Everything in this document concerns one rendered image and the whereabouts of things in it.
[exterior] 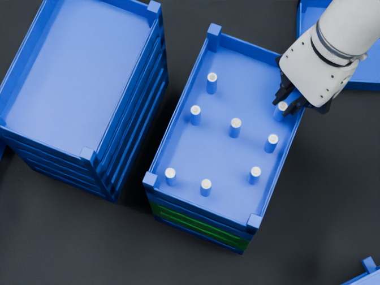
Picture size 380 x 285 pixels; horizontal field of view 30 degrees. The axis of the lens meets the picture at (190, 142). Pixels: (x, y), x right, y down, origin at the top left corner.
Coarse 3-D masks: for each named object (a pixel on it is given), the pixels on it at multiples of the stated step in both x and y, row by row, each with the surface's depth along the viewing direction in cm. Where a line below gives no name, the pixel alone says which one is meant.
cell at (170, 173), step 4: (168, 168) 115; (172, 168) 115; (168, 172) 115; (172, 172) 115; (168, 176) 115; (172, 176) 115; (168, 180) 117; (172, 180) 117; (176, 180) 121; (168, 184) 121; (172, 184) 120
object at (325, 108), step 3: (330, 99) 111; (327, 102) 111; (330, 102) 111; (324, 105) 111; (327, 105) 111; (330, 105) 112; (315, 108) 113; (318, 108) 112; (321, 108) 112; (324, 108) 112; (327, 108) 112; (318, 111) 113; (321, 111) 112; (324, 111) 112; (327, 111) 112; (324, 114) 112
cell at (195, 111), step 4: (192, 108) 118; (196, 108) 118; (200, 108) 118; (192, 112) 118; (196, 112) 118; (200, 112) 118; (192, 116) 119; (196, 116) 119; (200, 116) 121; (192, 120) 122; (196, 120) 121; (200, 120) 123; (192, 124) 124; (196, 124) 123
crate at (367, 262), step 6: (366, 258) 148; (366, 264) 148; (372, 264) 148; (366, 270) 148; (372, 270) 147; (378, 270) 129; (360, 276) 149; (366, 276) 129; (372, 276) 129; (378, 276) 129; (348, 282) 148; (354, 282) 129; (360, 282) 129; (366, 282) 129; (372, 282) 129; (378, 282) 129
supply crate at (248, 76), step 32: (224, 64) 127; (256, 64) 127; (192, 96) 125; (224, 96) 125; (256, 96) 125; (288, 96) 125; (192, 128) 124; (224, 128) 124; (256, 128) 124; (288, 128) 124; (160, 160) 122; (192, 160) 122; (224, 160) 122; (256, 160) 122; (160, 192) 116; (192, 192) 121; (224, 192) 121; (256, 192) 121; (256, 224) 112
